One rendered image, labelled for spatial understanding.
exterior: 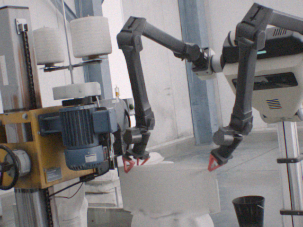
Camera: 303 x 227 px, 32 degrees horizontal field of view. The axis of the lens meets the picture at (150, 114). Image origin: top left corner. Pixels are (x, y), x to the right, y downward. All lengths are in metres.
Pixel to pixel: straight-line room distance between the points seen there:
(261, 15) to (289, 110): 0.76
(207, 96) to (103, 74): 3.25
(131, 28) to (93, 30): 0.15
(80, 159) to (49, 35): 0.60
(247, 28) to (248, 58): 0.11
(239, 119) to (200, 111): 9.01
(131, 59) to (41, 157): 0.53
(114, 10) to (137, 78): 7.11
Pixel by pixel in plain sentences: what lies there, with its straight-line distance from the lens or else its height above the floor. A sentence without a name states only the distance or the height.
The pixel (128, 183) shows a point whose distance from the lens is 2.39.
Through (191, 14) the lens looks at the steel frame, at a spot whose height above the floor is 2.76.
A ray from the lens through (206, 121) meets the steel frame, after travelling 11.01.
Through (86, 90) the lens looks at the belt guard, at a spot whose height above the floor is 1.39.
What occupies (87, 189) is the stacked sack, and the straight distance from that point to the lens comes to 5.35.
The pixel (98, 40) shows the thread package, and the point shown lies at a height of 1.58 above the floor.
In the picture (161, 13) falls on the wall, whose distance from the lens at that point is 10.51.
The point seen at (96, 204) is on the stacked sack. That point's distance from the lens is 5.23.
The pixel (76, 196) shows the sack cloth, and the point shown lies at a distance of 2.60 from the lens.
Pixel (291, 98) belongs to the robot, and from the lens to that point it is 2.45.
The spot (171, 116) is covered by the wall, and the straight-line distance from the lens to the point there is 10.35.
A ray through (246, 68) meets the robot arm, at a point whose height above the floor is 1.39.
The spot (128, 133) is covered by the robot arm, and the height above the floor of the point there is 1.19.
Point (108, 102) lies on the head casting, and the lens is 2.44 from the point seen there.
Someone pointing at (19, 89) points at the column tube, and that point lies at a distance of 2.14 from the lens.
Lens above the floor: 1.37
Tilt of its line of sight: 3 degrees down
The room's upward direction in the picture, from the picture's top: 7 degrees counter-clockwise
